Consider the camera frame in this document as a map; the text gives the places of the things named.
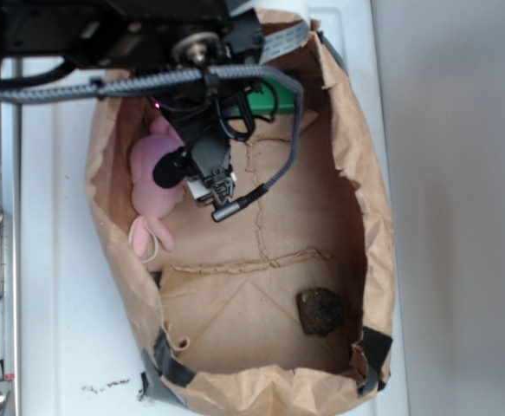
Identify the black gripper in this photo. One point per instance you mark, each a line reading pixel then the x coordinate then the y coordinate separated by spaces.
pixel 185 57

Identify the pink plush bunny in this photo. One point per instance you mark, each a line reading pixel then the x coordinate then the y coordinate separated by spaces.
pixel 153 203

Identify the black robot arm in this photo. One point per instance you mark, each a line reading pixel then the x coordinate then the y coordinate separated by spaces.
pixel 53 51

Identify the green rectangular block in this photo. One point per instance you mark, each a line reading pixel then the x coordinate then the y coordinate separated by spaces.
pixel 269 98

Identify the black foam microphone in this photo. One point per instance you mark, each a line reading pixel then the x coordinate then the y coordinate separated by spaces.
pixel 171 169

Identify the brown paper bag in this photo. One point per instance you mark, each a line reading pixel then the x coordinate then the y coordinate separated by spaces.
pixel 215 320

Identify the dark brown rock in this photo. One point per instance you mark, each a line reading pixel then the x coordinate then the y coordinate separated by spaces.
pixel 320 311

